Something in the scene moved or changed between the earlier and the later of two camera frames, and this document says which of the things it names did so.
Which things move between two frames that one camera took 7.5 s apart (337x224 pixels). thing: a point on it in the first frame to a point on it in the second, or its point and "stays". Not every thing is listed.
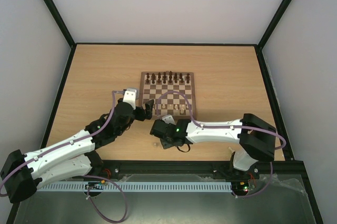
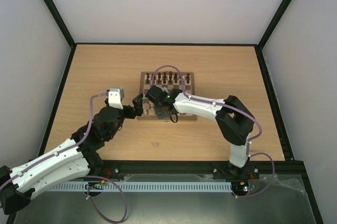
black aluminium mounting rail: [284, 170] stays
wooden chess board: [173, 93] stays
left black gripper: [148, 111] to [138, 108]
